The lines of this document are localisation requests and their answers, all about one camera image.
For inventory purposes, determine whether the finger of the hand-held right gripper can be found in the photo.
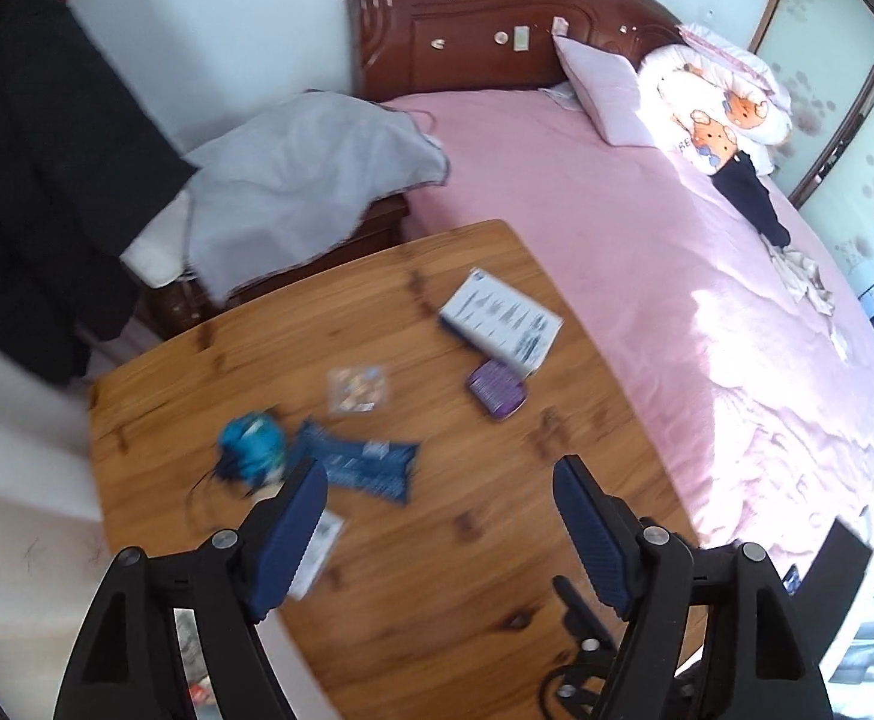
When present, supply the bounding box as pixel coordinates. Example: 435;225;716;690
812;519;874;605
542;576;625;720

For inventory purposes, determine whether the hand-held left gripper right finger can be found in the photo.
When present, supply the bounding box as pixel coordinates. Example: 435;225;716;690
551;455;835;720

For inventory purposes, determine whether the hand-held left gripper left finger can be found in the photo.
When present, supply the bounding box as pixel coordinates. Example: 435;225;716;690
53;456;329;720

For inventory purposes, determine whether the small white blue box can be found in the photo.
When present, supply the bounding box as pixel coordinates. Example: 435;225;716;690
287;510;346;602

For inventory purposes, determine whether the dark blue snack packet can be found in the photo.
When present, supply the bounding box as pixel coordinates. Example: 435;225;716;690
287;420;421;507

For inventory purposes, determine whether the clear plastic small box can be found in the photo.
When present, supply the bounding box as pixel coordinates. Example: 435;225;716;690
328;366;393;415

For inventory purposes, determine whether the small purple case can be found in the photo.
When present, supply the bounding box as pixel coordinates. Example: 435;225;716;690
465;358;531;419

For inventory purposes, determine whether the large white blue box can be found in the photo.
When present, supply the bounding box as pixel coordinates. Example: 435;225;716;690
437;268;564;380

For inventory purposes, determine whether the white curtain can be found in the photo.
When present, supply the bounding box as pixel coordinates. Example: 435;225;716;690
0;315;108;691

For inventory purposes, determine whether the beige crumpled cloth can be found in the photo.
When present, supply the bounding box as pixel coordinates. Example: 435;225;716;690
762;244;850;357

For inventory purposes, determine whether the pink bedspread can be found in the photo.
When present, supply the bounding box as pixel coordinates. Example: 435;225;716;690
377;86;874;661

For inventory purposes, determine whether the wooden nightstand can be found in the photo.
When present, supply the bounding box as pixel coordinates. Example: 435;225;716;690
140;191;412;338

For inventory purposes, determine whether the white cushion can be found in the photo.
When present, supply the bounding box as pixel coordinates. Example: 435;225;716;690
120;191;194;290

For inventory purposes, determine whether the grey cloth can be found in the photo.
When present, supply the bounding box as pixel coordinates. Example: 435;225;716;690
182;90;451;301

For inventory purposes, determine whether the dark garment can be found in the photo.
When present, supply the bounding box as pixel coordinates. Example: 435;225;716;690
710;152;792;248

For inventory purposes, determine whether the cartoon bear quilt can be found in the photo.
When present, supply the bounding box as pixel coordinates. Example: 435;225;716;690
635;22;794;177

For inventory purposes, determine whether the black hanging coat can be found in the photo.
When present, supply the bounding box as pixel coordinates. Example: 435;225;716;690
0;0;198;391

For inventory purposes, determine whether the pink pillow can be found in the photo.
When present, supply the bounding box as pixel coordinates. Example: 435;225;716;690
552;34;659;147

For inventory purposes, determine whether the frosted wardrobe sliding door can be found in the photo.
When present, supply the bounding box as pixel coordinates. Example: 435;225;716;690
747;0;874;301

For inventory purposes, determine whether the wooden bed headboard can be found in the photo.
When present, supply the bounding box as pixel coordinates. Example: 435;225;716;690
347;0;696;102

